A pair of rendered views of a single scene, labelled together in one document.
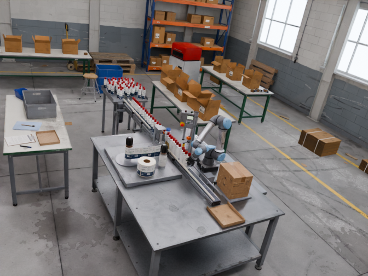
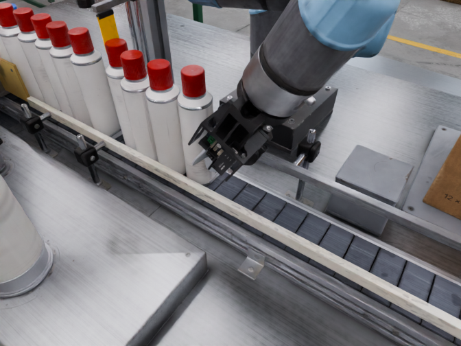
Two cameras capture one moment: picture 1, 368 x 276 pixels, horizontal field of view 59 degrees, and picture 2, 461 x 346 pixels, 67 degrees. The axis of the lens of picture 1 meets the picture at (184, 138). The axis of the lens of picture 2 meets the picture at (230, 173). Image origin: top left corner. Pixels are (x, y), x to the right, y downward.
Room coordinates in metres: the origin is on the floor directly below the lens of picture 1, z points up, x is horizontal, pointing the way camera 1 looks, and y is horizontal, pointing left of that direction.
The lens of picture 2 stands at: (2.90, 0.03, 1.32)
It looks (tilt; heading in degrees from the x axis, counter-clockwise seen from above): 44 degrees down; 337
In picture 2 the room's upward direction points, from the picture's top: straight up
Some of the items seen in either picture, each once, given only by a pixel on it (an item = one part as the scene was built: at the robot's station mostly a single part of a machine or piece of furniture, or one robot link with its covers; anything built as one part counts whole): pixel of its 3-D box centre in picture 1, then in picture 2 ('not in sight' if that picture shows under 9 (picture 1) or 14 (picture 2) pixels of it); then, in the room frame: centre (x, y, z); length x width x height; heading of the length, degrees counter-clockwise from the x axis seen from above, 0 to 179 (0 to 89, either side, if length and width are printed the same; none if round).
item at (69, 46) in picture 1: (70, 45); not in sight; (8.14, 3.15, 0.97); 0.48 x 0.47 x 0.37; 31
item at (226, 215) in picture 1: (225, 213); not in sight; (2.62, -0.53, 0.85); 0.30 x 0.26 x 0.04; 32
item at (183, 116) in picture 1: (187, 119); not in sight; (3.60, -0.01, 1.38); 0.17 x 0.10 x 0.19; 87
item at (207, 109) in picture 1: (207, 106); not in sight; (5.30, -0.31, 0.97); 0.51 x 0.39 x 0.37; 124
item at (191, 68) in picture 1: (184, 66); not in sight; (9.30, 0.32, 0.61); 0.70 x 0.60 x 1.22; 40
